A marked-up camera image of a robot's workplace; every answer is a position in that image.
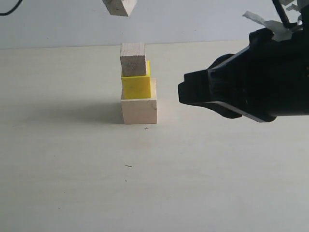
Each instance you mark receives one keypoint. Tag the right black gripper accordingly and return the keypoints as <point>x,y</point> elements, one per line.
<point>277,81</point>

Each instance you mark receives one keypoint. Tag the large light wooden cube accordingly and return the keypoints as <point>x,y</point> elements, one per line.
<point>140,111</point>

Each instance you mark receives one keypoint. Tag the yellow painted cube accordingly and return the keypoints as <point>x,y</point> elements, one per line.
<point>137,87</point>

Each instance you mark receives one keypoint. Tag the medium striped wooden cube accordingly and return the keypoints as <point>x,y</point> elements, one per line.
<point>133,59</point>

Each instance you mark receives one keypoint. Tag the small light wooden cube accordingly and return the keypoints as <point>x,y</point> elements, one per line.
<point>120,7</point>

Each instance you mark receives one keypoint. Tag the white tape strip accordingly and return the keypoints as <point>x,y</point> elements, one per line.
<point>280,33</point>

